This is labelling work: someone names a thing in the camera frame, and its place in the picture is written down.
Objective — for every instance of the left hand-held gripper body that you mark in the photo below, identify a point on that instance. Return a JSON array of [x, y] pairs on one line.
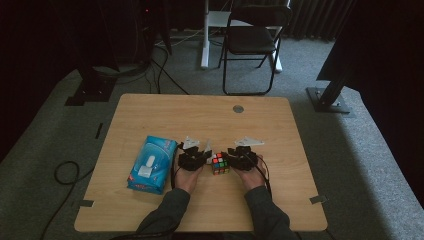
[[190, 160]]

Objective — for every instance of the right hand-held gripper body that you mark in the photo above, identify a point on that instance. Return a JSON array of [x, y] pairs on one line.
[[245, 160]]

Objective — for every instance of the white wet wipe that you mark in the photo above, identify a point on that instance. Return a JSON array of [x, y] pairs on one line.
[[208, 146]]

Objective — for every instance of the multicoloured puzzle cube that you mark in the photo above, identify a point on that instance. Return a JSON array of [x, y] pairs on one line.
[[220, 164]]

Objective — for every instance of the blue wet wipes packet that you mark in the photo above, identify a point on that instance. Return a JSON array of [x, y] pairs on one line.
[[150, 180]]

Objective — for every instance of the person's left hand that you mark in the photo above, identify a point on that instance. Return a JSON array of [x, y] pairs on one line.
[[186, 180]]

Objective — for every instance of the person's right hand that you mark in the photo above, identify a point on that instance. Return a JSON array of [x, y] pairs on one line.
[[251, 180]]

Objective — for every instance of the grey round table grommet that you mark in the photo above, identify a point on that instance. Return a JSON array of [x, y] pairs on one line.
[[238, 109]]

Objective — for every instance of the grey tape piece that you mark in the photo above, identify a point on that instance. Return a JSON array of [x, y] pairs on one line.
[[318, 199], [86, 203]]

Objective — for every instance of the black tape strip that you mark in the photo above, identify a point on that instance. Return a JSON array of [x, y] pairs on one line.
[[99, 130]]

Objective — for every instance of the black metal stand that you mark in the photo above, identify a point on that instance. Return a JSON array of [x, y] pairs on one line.
[[328, 100], [91, 90]]

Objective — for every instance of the black folding chair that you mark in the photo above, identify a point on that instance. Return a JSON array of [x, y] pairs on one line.
[[250, 40]]

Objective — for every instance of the dark equipment rack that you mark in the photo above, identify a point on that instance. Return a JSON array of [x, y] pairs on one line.
[[150, 30]]

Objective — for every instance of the dark pleated curtain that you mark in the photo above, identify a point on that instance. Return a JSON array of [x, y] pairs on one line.
[[313, 18]]

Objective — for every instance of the white desk frame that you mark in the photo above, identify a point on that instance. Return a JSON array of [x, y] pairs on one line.
[[205, 40]]

